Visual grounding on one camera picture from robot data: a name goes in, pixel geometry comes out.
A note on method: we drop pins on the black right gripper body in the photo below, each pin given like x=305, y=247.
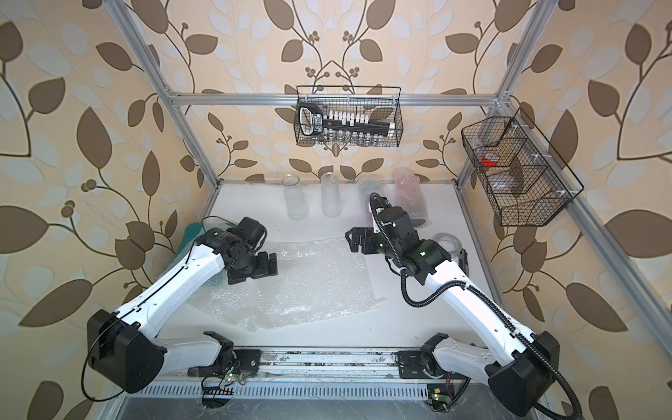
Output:
x=386, y=247

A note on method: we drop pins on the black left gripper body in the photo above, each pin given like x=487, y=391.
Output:
x=247, y=264

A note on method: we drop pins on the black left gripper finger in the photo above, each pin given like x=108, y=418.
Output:
x=267, y=265
x=236, y=277

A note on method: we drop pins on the bubble clear vase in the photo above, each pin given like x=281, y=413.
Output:
x=330, y=195

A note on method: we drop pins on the clear ribbed glass vase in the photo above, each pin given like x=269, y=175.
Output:
x=295, y=200

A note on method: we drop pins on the bubble purple vase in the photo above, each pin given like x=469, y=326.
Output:
x=367, y=185

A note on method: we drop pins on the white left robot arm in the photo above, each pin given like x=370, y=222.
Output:
x=124, y=344

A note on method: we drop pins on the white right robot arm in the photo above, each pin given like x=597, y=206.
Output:
x=517, y=364

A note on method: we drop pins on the bubble wrapped pink vase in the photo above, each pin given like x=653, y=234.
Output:
x=410, y=196

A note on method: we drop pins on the green plastic tool case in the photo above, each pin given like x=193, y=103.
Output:
x=192, y=231

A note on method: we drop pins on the clear tape roll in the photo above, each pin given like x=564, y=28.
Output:
x=450, y=243

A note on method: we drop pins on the black tape dispenser piece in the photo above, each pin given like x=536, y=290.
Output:
x=463, y=261

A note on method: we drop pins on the red tape roll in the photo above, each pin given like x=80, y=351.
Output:
x=490, y=159

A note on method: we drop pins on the black socket set tool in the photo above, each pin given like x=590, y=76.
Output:
x=315, y=120

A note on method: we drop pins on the aluminium front rail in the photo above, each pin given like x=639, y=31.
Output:
x=336, y=362

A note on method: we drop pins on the black back wire basket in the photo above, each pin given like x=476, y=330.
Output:
x=382, y=101

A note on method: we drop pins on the black side wire basket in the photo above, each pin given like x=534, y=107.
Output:
x=533, y=182

